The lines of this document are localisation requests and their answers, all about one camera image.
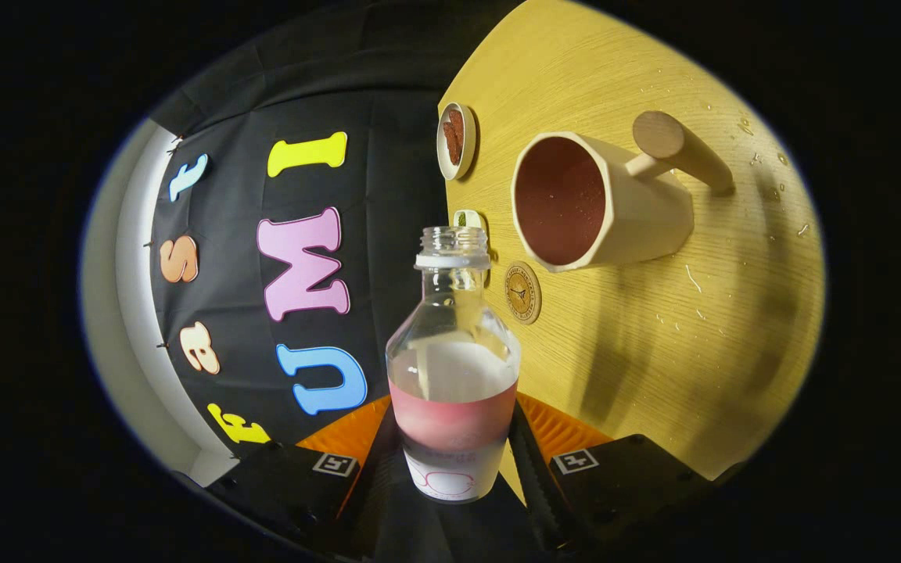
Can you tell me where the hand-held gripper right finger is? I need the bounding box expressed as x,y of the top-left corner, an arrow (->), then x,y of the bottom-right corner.
507,391 -> 721,558

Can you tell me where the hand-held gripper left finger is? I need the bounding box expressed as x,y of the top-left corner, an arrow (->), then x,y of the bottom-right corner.
204,395 -> 400,560

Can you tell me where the clear juice bottle pink label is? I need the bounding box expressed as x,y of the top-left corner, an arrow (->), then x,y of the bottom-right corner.
385,226 -> 521,504

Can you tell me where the round cork coaster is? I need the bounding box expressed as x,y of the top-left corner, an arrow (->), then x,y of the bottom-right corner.
504,261 -> 543,325

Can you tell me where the beige cup wooden handle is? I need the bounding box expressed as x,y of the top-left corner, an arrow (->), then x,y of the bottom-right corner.
511,110 -> 735,273

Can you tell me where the wooden table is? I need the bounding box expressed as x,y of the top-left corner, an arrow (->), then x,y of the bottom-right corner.
436,0 -> 825,501

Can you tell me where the black backdrop cloth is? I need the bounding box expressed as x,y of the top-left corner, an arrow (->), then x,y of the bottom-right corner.
145,0 -> 533,560

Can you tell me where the white round plate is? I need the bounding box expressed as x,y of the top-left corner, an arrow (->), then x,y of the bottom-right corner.
436,102 -> 478,181

